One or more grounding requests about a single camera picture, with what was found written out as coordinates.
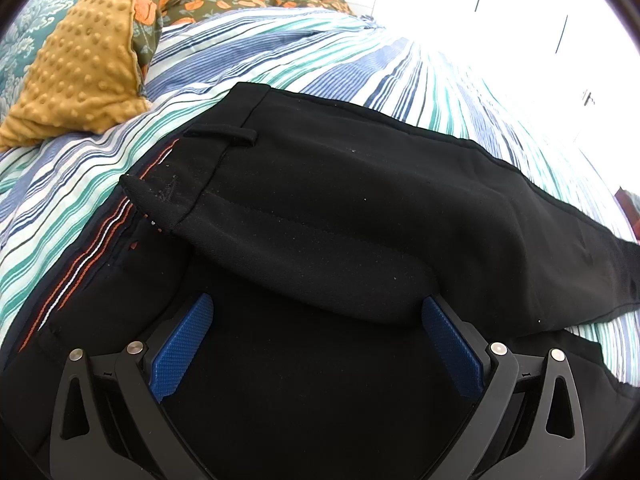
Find white wardrobe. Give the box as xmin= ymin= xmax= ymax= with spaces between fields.
xmin=350 ymin=0 xmax=626 ymax=161

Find black pants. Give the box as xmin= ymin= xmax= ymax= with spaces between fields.
xmin=0 ymin=81 xmax=640 ymax=480

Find teal patterned pillow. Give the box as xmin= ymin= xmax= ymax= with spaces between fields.
xmin=0 ymin=0 xmax=97 ymax=116

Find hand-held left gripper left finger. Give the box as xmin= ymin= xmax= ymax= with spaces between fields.
xmin=47 ymin=292 xmax=216 ymax=480

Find mustard dotted pillow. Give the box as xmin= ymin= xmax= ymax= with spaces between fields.
xmin=0 ymin=0 xmax=153 ymax=152

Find dark wooden nightstand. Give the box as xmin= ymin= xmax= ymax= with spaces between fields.
xmin=615 ymin=186 xmax=640 ymax=247

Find striped blue green bedspread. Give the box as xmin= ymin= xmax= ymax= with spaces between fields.
xmin=0 ymin=7 xmax=640 ymax=386

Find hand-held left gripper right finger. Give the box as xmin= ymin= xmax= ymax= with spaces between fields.
xmin=421 ymin=295 xmax=591 ymax=480

